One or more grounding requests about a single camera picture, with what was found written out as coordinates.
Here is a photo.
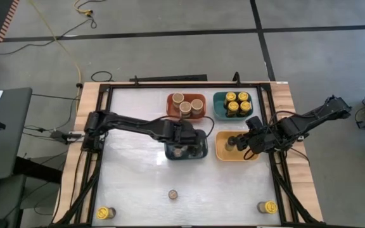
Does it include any grey desk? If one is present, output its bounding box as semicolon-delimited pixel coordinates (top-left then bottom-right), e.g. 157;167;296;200
0;87;34;182

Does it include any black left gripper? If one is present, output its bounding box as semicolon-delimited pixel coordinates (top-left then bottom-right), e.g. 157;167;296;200
169;122;208;158

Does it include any orange plastic bin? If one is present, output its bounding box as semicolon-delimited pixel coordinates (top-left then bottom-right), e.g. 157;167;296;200
166;92;208;122

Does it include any yellow plastic bin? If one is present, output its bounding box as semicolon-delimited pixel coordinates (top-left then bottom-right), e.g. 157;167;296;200
215;130;261;162

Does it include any black flat bar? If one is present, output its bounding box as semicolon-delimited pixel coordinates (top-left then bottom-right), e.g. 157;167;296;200
129;73;208;83

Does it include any yellow plug cord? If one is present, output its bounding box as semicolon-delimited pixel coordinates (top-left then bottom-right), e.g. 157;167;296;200
74;0;95;17

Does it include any black floor cable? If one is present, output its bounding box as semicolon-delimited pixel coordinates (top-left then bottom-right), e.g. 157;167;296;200
0;17;98;56

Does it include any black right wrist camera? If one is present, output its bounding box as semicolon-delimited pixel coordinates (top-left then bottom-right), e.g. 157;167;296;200
247;115;264;131

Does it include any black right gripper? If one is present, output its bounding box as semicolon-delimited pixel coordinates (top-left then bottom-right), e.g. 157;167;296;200
234;128;267;153

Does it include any black-lid glass spice jar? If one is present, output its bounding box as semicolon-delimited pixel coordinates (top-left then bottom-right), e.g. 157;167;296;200
225;136;238;152

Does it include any black desk leg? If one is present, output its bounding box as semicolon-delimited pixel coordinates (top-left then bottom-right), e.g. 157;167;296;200
13;155;63;185

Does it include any yellow floor cable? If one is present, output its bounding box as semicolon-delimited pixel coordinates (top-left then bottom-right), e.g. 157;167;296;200
27;0;82;105

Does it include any teal green plastic bin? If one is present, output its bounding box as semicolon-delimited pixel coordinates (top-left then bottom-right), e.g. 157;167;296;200
212;91;254;121

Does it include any slate blue plastic bin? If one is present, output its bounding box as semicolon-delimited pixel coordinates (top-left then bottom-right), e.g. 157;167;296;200
164;129;209;162

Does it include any black coiled cable loop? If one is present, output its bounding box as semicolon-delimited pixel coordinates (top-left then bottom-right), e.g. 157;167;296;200
90;70;114;83

